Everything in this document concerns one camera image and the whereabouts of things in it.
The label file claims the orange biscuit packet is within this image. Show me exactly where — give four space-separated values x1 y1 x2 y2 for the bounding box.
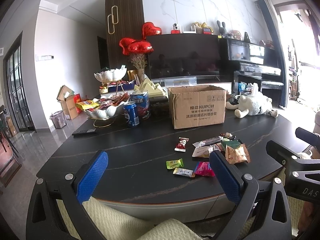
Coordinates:
225 144 251 165

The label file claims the pink snack packet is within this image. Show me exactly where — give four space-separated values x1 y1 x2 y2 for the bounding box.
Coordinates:
191 161 215 178

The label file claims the dark green snack packet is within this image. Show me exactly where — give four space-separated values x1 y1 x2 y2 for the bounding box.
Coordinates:
221 140 241 151

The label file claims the long dark snack bar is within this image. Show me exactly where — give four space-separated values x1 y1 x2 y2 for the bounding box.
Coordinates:
193 136 223 148

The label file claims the striped candy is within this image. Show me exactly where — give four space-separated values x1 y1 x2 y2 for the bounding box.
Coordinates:
220 132 236 141

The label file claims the white small snack packet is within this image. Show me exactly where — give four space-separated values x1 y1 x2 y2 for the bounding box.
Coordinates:
172 167 195 178

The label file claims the red white candy wrapper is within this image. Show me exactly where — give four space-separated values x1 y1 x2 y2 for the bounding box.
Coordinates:
174 137 189 152

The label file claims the green candy packet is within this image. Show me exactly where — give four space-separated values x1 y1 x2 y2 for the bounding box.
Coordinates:
166 158 184 170

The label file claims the black remote control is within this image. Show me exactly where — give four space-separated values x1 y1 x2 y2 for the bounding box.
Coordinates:
72 129 97 137

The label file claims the white plush sheep toy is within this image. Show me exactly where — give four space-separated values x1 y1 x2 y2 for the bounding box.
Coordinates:
226 83 278 119

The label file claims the white lower snack bowl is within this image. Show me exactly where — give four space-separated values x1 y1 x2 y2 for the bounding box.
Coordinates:
75 92 130 120

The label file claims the white snack bowl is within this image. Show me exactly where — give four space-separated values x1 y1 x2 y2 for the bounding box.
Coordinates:
75 92 130 120
94 65 127 83

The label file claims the clear trash bin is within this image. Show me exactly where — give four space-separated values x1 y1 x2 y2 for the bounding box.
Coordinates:
49 111 67 129

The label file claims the dark tray with items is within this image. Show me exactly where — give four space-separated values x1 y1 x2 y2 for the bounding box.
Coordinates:
226 94 240 105

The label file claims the blue soda can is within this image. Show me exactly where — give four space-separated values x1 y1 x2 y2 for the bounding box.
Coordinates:
123 101 139 127

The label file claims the blue snack bag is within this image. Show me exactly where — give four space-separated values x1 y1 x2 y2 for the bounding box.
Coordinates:
238 82 247 94

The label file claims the floor cardboard box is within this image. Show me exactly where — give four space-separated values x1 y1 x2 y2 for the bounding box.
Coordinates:
57 85 81 120

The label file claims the brown cardboard box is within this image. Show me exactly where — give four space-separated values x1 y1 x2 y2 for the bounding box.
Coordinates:
168 85 227 129

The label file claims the blue candy box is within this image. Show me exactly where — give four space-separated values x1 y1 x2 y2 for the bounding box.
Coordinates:
130 92 150 120

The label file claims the black piano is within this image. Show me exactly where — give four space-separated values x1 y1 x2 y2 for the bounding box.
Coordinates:
219 38 284 107

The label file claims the white upper snack bowl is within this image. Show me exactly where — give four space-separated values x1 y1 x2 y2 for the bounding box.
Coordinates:
94 65 127 83

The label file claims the yellow mountain tissue holder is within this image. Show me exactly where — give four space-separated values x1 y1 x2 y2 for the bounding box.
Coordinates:
132 78 166 98

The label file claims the dried flower vase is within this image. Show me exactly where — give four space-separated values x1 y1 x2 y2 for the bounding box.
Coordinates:
129 54 147 83

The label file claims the black glass door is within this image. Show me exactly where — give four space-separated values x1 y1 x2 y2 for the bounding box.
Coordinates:
3 33 35 132

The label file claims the red heart balloon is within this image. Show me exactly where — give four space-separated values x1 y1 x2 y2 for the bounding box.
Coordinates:
119 37 135 56
127 40 153 54
142 22 162 40

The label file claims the grey bunny figurine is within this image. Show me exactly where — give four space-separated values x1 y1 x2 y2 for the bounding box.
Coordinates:
216 21 227 36

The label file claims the black television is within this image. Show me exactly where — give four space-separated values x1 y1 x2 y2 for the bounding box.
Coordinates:
146 34 220 79

